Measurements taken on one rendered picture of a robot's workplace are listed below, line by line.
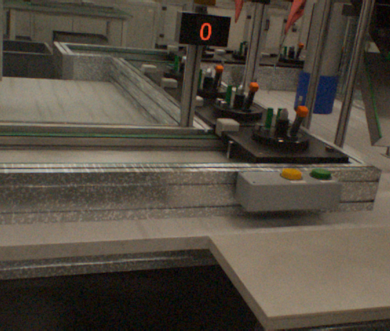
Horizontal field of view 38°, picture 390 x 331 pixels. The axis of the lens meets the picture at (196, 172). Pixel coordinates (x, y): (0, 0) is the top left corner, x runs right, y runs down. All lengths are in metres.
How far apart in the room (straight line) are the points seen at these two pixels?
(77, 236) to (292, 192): 0.43
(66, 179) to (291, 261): 0.43
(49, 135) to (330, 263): 0.67
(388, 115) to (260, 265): 0.63
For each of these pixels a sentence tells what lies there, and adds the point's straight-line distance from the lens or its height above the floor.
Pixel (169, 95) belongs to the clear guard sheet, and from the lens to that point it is 1.40.
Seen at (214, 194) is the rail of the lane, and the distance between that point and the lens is 1.14.
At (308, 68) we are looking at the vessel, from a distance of 2.30.
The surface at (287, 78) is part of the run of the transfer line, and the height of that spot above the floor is 0.91.
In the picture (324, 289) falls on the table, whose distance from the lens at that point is 0.98.
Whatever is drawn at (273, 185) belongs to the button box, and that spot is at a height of 0.96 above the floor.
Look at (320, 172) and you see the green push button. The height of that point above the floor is 0.97.
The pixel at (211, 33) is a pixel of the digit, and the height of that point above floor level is 1.20.
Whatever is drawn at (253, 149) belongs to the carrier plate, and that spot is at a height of 0.97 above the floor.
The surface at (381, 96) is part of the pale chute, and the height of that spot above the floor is 1.09.
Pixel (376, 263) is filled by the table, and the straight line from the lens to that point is 1.12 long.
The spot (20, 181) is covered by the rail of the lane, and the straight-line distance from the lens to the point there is 1.04.
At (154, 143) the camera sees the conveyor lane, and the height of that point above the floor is 0.93.
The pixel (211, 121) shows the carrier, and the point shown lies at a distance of 1.47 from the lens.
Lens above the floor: 1.32
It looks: 19 degrees down
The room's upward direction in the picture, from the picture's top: 7 degrees clockwise
